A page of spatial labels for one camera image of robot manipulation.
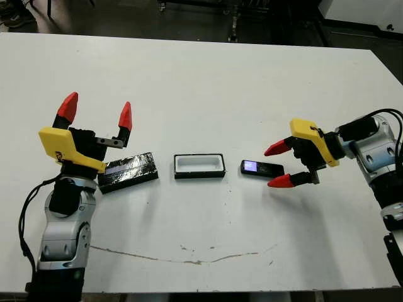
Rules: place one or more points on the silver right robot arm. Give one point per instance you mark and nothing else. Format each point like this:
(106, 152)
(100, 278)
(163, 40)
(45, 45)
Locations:
(374, 151)

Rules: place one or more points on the black box with white liner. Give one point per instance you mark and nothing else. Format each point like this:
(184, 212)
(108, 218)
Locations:
(198, 165)

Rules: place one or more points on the black box lid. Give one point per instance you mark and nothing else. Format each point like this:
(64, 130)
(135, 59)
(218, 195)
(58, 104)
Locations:
(135, 171)

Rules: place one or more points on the white cabinet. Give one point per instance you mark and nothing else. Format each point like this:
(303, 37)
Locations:
(362, 11)

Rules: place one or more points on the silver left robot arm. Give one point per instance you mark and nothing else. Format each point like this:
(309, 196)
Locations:
(66, 232)

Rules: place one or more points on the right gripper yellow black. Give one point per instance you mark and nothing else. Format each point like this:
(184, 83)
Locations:
(315, 135)

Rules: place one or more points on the black metal stand post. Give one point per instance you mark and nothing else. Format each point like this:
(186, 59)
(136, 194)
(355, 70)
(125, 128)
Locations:
(234, 28)

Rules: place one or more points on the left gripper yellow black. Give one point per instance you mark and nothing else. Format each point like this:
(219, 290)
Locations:
(85, 144)

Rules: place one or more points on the black chair legs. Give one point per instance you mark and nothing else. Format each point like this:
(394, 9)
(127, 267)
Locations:
(49, 11)

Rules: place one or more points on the dark sneaker of person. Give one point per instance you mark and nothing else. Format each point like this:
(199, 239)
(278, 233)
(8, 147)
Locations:
(14, 22)

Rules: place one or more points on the small black camera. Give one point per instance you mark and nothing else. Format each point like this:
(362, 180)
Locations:
(261, 168)

